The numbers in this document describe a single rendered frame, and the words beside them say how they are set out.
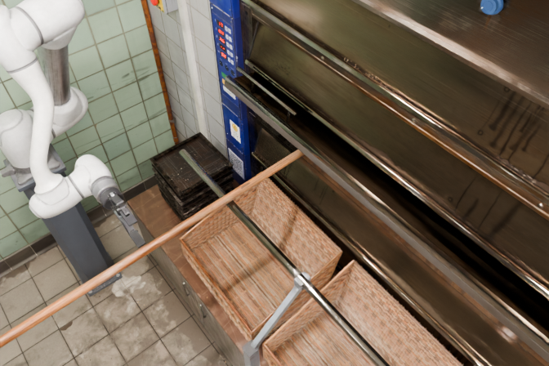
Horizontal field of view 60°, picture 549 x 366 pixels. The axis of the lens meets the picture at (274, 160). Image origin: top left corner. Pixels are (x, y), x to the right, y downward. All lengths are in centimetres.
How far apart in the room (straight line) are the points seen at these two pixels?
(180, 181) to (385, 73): 119
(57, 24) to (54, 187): 55
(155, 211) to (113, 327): 74
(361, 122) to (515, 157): 50
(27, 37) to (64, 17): 13
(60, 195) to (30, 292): 141
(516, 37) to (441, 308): 101
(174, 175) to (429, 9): 142
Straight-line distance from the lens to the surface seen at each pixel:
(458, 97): 122
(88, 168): 185
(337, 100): 154
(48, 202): 183
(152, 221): 245
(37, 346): 300
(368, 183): 148
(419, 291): 180
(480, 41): 114
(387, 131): 144
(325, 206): 193
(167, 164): 227
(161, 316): 284
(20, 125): 211
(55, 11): 169
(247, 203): 231
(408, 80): 128
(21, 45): 166
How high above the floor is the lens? 255
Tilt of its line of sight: 48 degrees down
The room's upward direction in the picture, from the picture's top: 1 degrees counter-clockwise
